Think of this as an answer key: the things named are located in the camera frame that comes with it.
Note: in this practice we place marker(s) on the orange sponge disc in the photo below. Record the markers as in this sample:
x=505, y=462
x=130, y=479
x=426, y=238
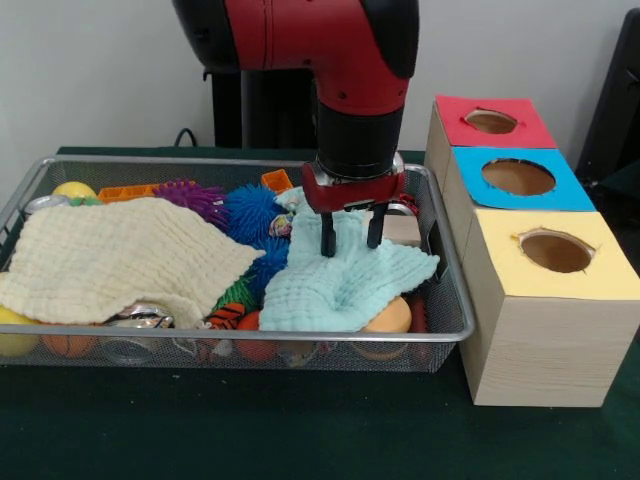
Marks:
x=395, y=315

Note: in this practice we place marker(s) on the blue spiky ball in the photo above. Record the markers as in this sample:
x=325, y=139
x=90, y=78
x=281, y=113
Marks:
x=270, y=260
x=252, y=207

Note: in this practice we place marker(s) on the light blue waffle cloth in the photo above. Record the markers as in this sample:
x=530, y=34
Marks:
x=320, y=295

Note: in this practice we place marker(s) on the orange plastic grid block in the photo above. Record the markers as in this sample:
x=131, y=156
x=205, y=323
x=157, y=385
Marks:
x=125, y=192
x=276, y=181

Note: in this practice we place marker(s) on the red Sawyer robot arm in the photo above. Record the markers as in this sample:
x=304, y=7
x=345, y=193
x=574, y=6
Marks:
x=325, y=40

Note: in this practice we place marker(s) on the dark green side tablecloth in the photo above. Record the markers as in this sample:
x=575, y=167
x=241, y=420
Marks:
x=622, y=177

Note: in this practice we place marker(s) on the cream waffle cloth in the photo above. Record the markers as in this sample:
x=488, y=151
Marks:
x=125, y=250

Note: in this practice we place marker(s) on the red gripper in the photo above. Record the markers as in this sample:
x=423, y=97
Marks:
x=350, y=195

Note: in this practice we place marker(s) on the black upright panel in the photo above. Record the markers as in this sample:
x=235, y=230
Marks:
x=615, y=100

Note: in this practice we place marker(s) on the silver mesh bin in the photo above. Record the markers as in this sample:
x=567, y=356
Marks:
x=150, y=162

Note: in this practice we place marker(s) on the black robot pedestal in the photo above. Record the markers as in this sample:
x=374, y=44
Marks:
x=265, y=110

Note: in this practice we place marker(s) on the purple spiky ball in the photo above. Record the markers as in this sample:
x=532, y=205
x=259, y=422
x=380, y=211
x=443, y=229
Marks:
x=192, y=197

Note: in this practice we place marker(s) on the wooden cube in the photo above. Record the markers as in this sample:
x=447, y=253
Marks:
x=402, y=231

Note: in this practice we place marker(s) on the wooden box with three holes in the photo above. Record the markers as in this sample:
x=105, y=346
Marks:
x=550, y=350

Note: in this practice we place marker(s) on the yellow ball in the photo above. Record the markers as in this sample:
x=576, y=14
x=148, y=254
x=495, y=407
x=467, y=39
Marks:
x=74, y=190

